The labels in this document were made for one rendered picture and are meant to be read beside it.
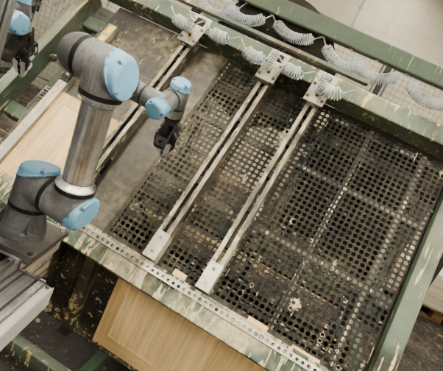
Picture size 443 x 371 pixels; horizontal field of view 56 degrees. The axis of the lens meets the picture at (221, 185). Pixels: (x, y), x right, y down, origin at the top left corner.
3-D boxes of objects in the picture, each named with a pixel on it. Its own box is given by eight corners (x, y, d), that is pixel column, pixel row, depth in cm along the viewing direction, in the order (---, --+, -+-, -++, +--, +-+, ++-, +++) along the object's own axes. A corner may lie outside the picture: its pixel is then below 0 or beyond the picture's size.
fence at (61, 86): (-10, 164, 196) (-14, 160, 192) (111, 28, 227) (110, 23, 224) (-2, 169, 195) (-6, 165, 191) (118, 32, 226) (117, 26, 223)
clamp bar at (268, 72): (140, 255, 179) (129, 240, 157) (271, 62, 218) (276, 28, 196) (160, 266, 177) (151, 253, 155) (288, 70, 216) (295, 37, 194)
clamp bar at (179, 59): (58, 204, 188) (36, 184, 166) (197, 28, 227) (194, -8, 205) (76, 215, 186) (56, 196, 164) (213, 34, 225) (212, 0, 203)
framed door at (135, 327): (94, 336, 213) (92, 338, 211) (132, 248, 198) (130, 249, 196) (248, 440, 196) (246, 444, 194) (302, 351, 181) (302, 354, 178)
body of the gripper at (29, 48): (39, 55, 173) (38, 29, 165) (25, 64, 167) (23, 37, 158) (23, 48, 173) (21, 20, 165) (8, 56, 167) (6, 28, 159)
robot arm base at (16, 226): (28, 248, 124) (37, 220, 121) (-18, 226, 124) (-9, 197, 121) (54, 230, 138) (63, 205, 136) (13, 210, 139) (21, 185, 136)
